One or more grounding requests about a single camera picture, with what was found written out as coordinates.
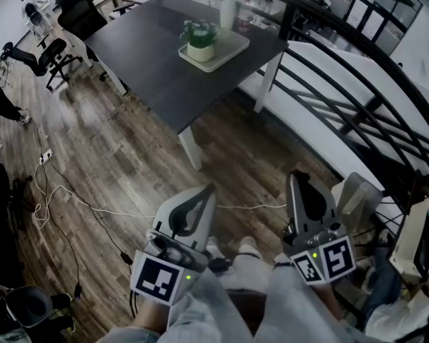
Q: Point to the white power strip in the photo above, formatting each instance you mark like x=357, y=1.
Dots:
x=45, y=156

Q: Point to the person's left forearm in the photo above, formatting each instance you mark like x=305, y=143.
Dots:
x=150, y=316

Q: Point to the person's right leg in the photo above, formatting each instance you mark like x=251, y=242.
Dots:
x=293, y=309

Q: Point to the grey translucent container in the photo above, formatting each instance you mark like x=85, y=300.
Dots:
x=359, y=198

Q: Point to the potted flower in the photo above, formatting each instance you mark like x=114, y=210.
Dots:
x=200, y=50

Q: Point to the black mesh office chair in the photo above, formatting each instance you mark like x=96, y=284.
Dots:
x=48, y=57

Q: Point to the open cardboard box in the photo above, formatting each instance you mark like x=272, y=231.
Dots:
x=411, y=241

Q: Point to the white plastic bag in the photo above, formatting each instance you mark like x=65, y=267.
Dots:
x=400, y=316

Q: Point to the person's left leg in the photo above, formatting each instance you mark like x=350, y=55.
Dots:
x=207, y=309

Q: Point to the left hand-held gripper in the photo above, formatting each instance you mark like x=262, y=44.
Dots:
x=157, y=281

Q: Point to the dark table with white legs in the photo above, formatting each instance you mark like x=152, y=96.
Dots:
x=153, y=66

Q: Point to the person's left shoe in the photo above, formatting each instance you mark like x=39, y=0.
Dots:
x=214, y=248

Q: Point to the person's right shoe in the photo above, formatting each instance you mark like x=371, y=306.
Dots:
x=248, y=247

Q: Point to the person's right forearm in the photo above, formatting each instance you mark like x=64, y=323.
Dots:
x=327, y=298

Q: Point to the person's shoe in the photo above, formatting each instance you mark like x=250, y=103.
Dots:
x=248, y=247
x=214, y=248

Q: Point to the black power adapter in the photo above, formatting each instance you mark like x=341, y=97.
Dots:
x=126, y=257

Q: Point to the red cup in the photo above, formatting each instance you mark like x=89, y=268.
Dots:
x=244, y=23

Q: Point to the translucent white bottle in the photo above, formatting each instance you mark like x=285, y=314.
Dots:
x=227, y=9

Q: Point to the black high-back office chair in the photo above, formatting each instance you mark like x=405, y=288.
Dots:
x=80, y=13

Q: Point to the white office chair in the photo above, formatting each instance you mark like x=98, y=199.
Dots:
x=34, y=14

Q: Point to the cream rectangular tray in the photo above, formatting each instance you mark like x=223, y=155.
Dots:
x=232, y=43

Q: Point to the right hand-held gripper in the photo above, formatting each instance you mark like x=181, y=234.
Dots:
x=337, y=257

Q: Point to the black metal railing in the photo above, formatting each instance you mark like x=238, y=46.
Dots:
x=289, y=20

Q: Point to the person's leg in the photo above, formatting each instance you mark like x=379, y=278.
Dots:
x=293, y=309
x=1, y=104
x=207, y=309

